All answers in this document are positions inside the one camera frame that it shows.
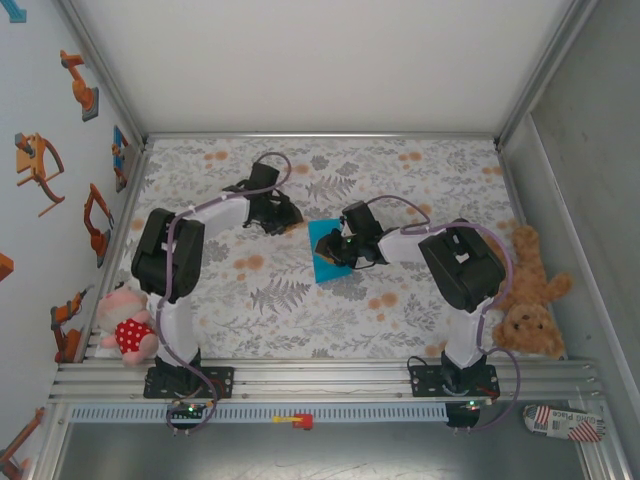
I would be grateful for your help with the teal cloth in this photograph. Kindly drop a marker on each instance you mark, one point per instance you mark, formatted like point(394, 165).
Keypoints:
point(325, 272)

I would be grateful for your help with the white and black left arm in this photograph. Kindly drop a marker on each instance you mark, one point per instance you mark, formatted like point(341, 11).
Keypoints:
point(150, 260)

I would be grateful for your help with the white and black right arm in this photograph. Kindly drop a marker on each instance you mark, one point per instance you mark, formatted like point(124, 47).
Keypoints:
point(465, 270)

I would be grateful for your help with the floral print tablecloth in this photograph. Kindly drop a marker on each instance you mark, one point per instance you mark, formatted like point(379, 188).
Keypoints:
point(300, 325)

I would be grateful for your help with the red and yellow small tool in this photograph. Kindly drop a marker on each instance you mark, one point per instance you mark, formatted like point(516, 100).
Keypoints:
point(300, 421)

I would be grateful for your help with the pink plush toy polka dots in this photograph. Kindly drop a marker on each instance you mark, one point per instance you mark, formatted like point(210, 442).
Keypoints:
point(130, 335)

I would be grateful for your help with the brown teddy bear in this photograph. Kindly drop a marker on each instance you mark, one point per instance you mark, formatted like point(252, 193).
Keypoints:
point(530, 320)

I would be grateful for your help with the small circuit board green LED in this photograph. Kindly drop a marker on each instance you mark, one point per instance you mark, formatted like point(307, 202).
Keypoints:
point(470, 406)
point(187, 410)

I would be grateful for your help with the stars and stripes printed pouch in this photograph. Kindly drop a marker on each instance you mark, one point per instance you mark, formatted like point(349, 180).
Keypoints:
point(560, 425)

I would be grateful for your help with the aluminium frame crossbar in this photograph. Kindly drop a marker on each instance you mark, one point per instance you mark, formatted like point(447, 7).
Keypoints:
point(320, 135)

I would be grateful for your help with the aluminium mounting rail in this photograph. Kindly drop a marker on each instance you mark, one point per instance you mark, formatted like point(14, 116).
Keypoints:
point(325, 380)

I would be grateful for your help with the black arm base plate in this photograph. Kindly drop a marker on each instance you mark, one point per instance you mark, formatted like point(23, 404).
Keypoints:
point(220, 382)
point(425, 382)

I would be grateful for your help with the blue and orange wall sticker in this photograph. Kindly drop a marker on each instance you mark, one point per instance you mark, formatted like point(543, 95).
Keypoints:
point(119, 150)

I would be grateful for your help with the aluminium frame post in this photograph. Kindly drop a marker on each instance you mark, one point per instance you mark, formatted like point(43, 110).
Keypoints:
point(545, 65)
point(100, 65)

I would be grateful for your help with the orange gripper claw wall sticker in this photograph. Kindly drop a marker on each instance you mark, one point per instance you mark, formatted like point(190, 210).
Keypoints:
point(30, 160)

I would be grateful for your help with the orange box wall sticker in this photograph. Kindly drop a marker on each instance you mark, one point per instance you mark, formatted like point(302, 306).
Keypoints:
point(5, 265)

